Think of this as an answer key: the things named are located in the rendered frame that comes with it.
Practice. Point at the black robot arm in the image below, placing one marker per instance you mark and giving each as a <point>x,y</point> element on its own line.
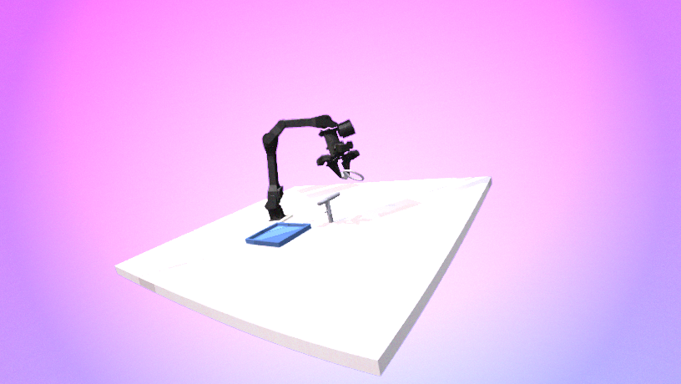
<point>270,140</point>

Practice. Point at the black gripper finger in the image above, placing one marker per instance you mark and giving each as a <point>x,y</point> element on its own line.
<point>334,166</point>
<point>346,163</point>

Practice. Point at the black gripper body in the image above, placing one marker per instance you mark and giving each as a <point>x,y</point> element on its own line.
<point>337,155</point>

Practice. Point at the blue tray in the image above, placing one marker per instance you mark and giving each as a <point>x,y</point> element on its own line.
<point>277,234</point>

